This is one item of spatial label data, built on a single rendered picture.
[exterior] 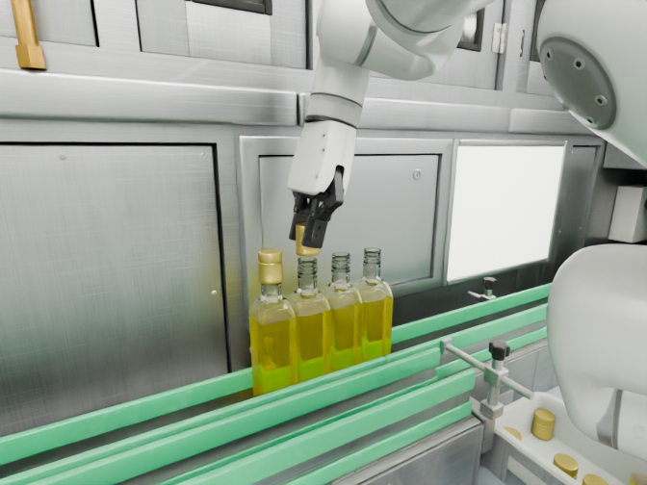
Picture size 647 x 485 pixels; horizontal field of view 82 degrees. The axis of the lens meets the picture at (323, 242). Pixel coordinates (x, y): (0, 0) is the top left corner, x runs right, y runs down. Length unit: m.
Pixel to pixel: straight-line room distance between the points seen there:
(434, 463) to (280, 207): 0.46
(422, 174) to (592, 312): 0.60
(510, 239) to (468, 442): 0.57
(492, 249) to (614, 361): 0.77
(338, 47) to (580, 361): 0.38
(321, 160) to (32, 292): 0.45
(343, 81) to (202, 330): 0.47
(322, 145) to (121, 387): 0.51
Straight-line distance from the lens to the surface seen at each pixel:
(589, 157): 1.42
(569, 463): 0.79
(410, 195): 0.81
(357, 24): 0.47
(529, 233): 1.15
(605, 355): 0.29
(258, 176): 0.63
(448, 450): 0.67
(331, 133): 0.50
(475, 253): 0.99
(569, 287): 0.29
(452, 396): 0.64
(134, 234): 0.65
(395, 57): 0.48
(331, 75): 0.53
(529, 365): 0.95
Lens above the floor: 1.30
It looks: 14 degrees down
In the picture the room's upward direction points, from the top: straight up
